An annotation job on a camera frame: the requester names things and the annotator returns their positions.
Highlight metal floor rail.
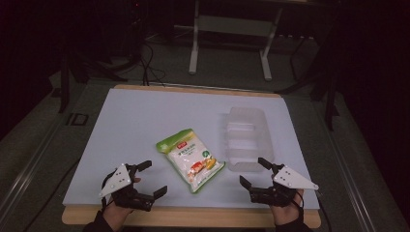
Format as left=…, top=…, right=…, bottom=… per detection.
left=0, top=105, right=66, bottom=220
left=313, top=102, right=378, bottom=232

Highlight white table mat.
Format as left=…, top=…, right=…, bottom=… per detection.
left=62, top=88, right=320, bottom=211

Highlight black tripod stand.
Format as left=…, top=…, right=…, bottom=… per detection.
left=57, top=32, right=130, bottom=114

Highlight person's left hand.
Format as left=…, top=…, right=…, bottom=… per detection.
left=102, top=199, right=133, bottom=232

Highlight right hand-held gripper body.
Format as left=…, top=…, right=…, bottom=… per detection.
left=249, top=163, right=320, bottom=208

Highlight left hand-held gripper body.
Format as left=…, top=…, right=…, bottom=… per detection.
left=99, top=162, right=155, bottom=213

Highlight green and white snack packet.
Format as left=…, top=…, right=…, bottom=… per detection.
left=156, top=128, right=226, bottom=194

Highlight black floor socket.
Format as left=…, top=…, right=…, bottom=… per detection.
left=66, top=112, right=90, bottom=127

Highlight person's right hand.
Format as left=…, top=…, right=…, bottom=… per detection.
left=270, top=188, right=306, bottom=227

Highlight black floor cables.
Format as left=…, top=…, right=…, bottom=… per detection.
left=139, top=42, right=167, bottom=87

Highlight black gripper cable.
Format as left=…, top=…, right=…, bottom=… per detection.
left=298, top=190, right=333, bottom=232

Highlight clear plastic container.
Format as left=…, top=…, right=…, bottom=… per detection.
left=224, top=106, right=276, bottom=172

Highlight white metal table frame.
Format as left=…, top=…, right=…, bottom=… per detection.
left=188, top=0, right=284, bottom=81

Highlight black metal stand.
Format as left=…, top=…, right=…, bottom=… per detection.
left=277, top=32, right=342, bottom=131

